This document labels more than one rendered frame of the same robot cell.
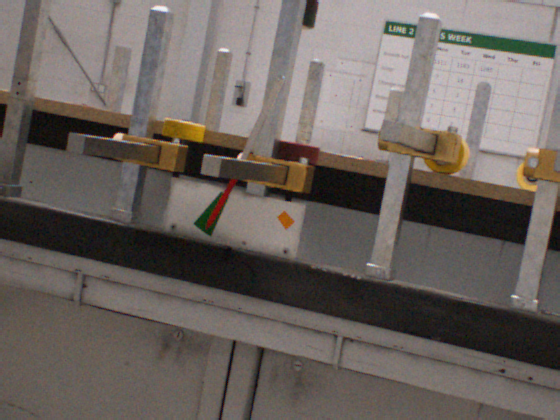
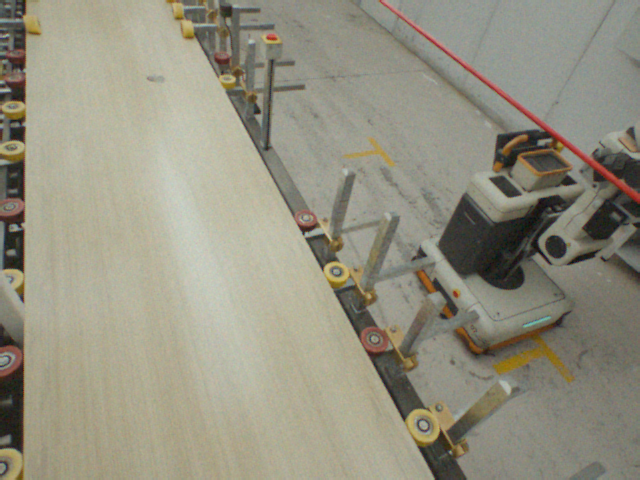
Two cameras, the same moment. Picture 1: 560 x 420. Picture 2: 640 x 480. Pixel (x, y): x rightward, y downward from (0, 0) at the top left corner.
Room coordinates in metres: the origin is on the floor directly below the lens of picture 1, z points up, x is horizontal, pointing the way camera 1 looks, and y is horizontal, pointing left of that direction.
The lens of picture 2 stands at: (3.23, 1.90, 1.92)
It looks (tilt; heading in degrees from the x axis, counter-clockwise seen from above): 46 degrees down; 220
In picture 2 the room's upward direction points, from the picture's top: 12 degrees clockwise
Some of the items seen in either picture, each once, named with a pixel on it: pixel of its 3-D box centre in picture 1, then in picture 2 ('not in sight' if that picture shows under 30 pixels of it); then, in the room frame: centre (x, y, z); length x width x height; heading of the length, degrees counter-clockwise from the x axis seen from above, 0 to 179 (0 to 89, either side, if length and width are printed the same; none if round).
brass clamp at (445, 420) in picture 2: not in sight; (446, 430); (2.59, 1.94, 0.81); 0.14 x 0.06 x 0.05; 73
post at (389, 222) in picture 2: not in sight; (372, 269); (2.44, 1.48, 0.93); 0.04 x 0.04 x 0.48; 73
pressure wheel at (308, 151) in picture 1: (293, 171); (222, 64); (2.04, -0.01, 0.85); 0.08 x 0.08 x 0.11
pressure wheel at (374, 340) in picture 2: not in sight; (370, 348); (2.61, 1.65, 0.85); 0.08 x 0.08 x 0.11
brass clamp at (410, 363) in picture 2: not in sight; (399, 348); (2.51, 1.70, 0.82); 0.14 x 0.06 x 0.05; 73
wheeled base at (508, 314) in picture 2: not in sight; (489, 282); (1.35, 1.62, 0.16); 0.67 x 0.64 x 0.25; 71
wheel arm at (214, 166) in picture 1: (258, 172); (257, 64); (1.85, 0.05, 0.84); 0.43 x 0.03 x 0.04; 163
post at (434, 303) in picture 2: not in sight; (410, 344); (2.52, 1.72, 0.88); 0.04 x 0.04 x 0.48; 73
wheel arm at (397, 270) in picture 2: not in sight; (382, 275); (2.34, 1.47, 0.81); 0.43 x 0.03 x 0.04; 163
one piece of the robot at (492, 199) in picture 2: not in sight; (514, 217); (1.32, 1.53, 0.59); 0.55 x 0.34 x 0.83; 161
